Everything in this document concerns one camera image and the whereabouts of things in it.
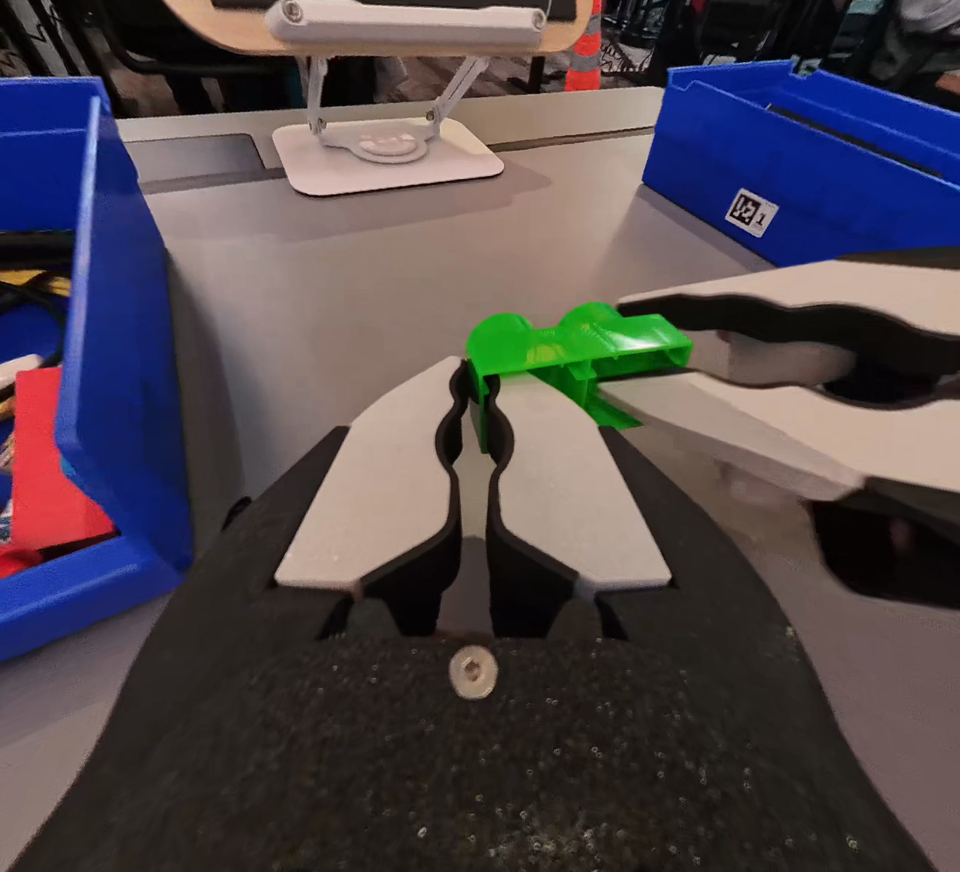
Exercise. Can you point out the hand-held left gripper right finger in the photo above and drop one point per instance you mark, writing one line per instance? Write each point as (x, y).
(585, 504)

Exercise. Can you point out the red box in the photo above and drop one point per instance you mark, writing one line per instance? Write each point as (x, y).
(52, 474)

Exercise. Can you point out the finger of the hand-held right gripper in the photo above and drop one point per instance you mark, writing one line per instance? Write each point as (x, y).
(787, 294)
(825, 437)

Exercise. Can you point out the small green object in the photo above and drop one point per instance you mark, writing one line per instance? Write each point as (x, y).
(540, 354)

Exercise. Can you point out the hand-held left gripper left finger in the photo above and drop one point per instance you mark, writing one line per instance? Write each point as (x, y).
(367, 504)

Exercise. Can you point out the blue plastic bin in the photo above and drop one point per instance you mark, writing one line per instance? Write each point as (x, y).
(712, 159)
(127, 362)

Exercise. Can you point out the orange traffic cone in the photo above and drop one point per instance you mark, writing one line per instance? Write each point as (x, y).
(585, 54)

